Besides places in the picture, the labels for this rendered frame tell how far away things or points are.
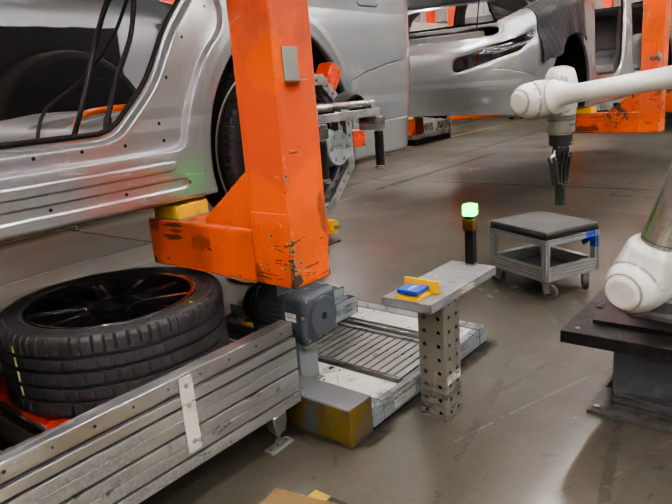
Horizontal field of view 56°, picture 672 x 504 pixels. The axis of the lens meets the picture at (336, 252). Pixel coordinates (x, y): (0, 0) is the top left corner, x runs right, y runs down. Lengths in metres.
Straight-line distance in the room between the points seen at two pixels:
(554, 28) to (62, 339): 4.04
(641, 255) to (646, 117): 3.76
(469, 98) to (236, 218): 3.04
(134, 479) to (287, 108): 1.02
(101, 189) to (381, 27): 1.57
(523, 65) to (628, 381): 2.99
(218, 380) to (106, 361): 0.29
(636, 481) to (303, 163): 1.24
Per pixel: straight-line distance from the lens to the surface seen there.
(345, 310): 2.74
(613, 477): 1.95
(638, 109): 5.63
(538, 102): 2.00
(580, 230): 3.25
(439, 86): 4.77
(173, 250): 2.20
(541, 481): 1.90
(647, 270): 1.89
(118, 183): 2.02
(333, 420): 2.01
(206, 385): 1.75
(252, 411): 1.90
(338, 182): 2.60
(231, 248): 1.96
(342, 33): 2.79
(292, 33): 1.78
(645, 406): 2.23
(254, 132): 1.79
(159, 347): 1.78
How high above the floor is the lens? 1.08
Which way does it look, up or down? 15 degrees down
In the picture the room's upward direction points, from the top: 5 degrees counter-clockwise
